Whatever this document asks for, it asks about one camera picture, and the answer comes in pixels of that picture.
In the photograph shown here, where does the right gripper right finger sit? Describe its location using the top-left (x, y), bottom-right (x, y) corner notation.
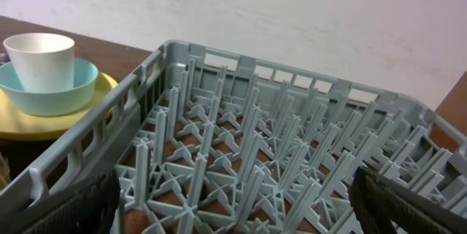
top-left (349, 166), bottom-right (466, 234)

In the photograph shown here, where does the white cup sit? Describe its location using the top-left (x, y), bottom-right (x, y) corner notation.
top-left (3, 33), bottom-right (75, 93)

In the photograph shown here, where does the grey dishwasher rack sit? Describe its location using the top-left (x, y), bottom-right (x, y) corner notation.
top-left (1, 41), bottom-right (466, 233)

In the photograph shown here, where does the yellow plate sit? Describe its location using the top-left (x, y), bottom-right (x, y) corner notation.
top-left (1, 72), bottom-right (118, 141)

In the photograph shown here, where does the light blue bowl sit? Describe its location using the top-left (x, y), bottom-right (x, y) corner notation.
top-left (1, 58), bottom-right (99, 117)

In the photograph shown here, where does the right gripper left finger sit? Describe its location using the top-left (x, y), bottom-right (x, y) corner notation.
top-left (21, 169), bottom-right (120, 233)

